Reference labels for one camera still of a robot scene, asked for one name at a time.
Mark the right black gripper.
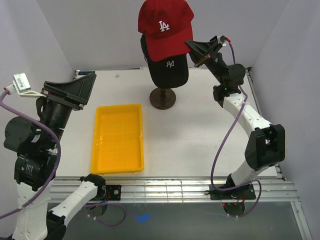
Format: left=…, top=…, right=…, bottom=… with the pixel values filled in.
left=183, top=40, right=227, bottom=85

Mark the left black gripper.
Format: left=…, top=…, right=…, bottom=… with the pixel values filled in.
left=40, top=71, right=97, bottom=148

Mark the black cap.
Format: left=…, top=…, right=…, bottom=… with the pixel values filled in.
left=140, top=34, right=189, bottom=89

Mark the dark red baseball cap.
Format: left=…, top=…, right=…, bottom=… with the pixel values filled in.
left=138, top=0, right=194, bottom=62

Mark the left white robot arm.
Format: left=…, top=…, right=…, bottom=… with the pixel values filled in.
left=3, top=73, right=106, bottom=240

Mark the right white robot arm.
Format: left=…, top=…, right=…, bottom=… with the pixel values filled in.
left=185, top=35, right=285, bottom=199

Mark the dark wooden round stand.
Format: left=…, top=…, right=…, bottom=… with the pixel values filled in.
left=149, top=87, right=176, bottom=110

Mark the yellow plastic tray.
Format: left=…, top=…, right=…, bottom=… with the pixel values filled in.
left=90, top=103, right=144, bottom=175

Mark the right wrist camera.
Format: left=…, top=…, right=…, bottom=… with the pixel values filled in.
left=217, top=35, right=231, bottom=47

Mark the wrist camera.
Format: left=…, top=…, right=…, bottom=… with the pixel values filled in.
left=217, top=35, right=231, bottom=47
left=3, top=72, right=46, bottom=98

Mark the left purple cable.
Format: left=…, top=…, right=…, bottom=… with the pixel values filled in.
left=0, top=90, right=127, bottom=227

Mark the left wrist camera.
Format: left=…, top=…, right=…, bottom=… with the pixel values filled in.
left=3, top=72, right=46, bottom=98

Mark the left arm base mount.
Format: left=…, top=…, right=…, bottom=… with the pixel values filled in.
left=101, top=184, right=122, bottom=201

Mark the aluminium frame rail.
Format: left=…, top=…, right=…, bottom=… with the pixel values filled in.
left=65, top=175, right=313, bottom=240

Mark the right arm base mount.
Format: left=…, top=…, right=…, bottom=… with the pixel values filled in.
left=204, top=184, right=256, bottom=200

